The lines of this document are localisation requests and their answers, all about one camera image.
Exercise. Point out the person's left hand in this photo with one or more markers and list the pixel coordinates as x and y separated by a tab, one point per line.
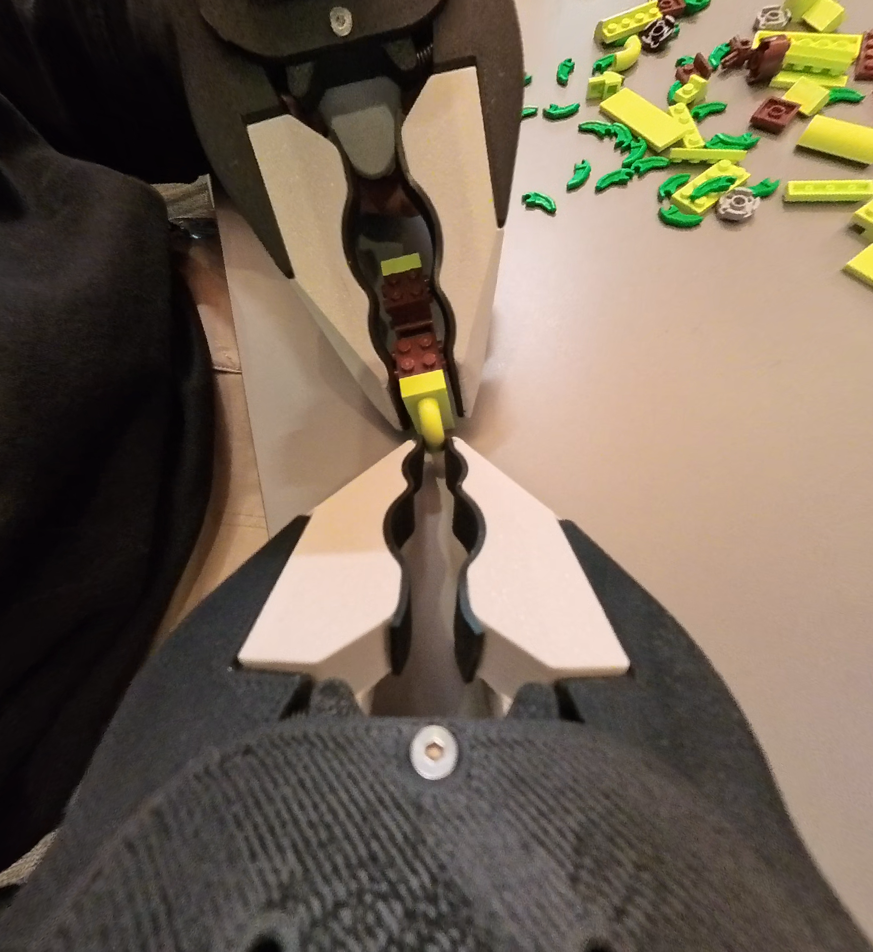
381	193

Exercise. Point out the brown brick assembly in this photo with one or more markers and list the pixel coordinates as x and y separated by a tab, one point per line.
414	327

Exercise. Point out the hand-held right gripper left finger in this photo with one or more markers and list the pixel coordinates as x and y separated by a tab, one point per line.
325	595

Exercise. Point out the scattered small brown pieces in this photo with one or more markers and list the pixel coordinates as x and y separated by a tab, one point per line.
775	113

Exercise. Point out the grey round plate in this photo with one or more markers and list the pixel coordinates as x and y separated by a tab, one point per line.
775	16
736	204

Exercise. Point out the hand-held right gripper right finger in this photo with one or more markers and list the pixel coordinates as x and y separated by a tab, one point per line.
548	595

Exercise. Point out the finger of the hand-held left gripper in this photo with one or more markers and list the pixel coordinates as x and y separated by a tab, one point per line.
466	223
310	245

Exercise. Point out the small lime green brick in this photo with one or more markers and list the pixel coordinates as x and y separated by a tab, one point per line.
425	387
401	265

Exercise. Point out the scattered green leaf pieces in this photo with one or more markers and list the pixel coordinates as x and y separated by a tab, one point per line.
604	178

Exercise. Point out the scattered lime green bricks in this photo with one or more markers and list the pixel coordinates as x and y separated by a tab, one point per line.
846	141

